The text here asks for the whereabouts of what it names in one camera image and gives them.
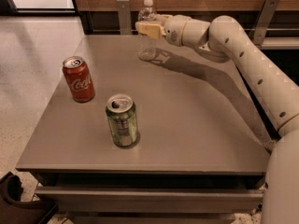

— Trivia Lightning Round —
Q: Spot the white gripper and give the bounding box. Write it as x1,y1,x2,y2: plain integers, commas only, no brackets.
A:
135,14,191,47

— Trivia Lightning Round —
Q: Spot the clear plastic water bottle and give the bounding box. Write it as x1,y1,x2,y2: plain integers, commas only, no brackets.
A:
138,0,157,61

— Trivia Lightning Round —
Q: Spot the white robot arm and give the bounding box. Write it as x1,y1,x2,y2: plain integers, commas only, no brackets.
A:
135,15,299,224

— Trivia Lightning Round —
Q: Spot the green soda can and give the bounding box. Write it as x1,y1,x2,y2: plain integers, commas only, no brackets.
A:
106,93,138,147

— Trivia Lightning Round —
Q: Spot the red Coca-Cola can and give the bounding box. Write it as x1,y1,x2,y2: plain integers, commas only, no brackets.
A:
63,56,95,103

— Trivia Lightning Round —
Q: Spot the dark brown chair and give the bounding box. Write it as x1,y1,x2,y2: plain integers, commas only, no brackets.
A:
0,172,58,224

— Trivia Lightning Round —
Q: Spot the left metal bracket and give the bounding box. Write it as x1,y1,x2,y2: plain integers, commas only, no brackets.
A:
117,0,132,35

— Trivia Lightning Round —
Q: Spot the metal bracket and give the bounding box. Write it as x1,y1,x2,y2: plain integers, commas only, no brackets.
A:
251,0,280,46
117,0,132,35

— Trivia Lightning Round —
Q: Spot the right metal bracket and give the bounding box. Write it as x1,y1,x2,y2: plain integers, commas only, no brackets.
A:
251,0,280,46

